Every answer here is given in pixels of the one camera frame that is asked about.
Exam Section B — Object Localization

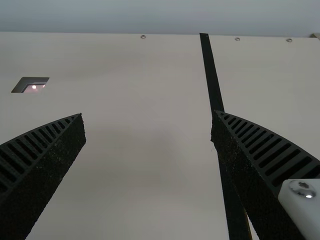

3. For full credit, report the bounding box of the black strip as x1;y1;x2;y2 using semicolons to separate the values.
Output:
199;32;252;240

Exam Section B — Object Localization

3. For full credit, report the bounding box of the small square scanner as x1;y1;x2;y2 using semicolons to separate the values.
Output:
10;76;50;94

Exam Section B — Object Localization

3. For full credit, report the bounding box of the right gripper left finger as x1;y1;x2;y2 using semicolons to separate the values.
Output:
0;112;87;240

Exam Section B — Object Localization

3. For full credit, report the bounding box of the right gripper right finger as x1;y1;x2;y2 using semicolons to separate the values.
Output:
210;109;320;240

